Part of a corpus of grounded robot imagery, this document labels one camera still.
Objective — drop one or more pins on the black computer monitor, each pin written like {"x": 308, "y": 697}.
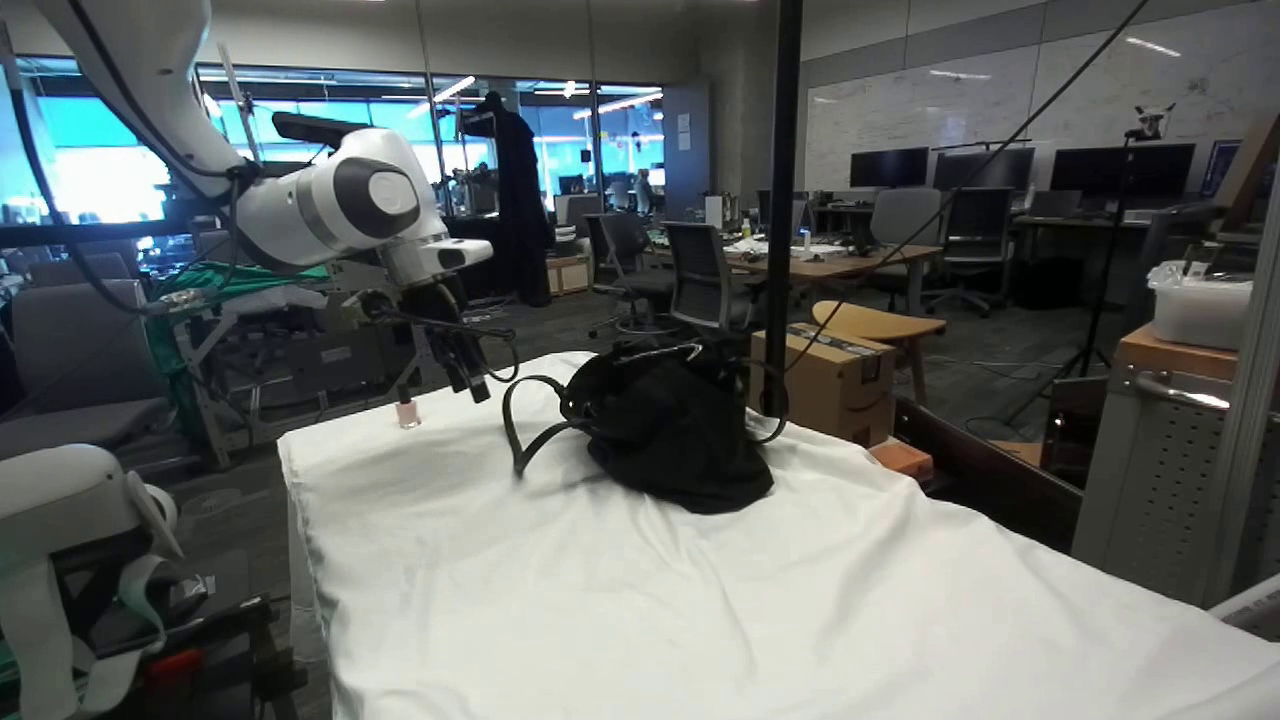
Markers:
{"x": 891, "y": 171}
{"x": 1145, "y": 174}
{"x": 978, "y": 171}

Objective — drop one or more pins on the wooden table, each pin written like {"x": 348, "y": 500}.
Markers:
{"x": 898, "y": 329}

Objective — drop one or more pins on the black camera on stand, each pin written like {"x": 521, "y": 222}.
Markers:
{"x": 1148, "y": 127}

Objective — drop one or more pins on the grey office chair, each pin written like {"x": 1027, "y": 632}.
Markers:
{"x": 702, "y": 290}

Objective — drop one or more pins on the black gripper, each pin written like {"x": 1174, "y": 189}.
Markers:
{"x": 448, "y": 338}

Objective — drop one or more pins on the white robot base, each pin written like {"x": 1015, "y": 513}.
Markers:
{"x": 62, "y": 513}

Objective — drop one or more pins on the grey metal cabinet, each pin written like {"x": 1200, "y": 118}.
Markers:
{"x": 1148, "y": 485}

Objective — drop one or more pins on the black vertical pole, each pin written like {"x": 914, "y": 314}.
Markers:
{"x": 791, "y": 34}

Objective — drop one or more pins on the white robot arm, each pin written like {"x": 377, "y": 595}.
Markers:
{"x": 360, "y": 194}

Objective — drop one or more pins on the black handbag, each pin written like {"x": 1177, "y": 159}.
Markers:
{"x": 663, "y": 421}

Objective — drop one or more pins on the cardboard box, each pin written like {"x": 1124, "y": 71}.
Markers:
{"x": 842, "y": 385}

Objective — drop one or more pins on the white table cloth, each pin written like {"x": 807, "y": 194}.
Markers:
{"x": 458, "y": 584}

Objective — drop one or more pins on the white plastic tub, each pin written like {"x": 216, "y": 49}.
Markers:
{"x": 1190, "y": 307}

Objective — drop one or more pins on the red nail polish bottle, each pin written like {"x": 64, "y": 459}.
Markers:
{"x": 405, "y": 409}

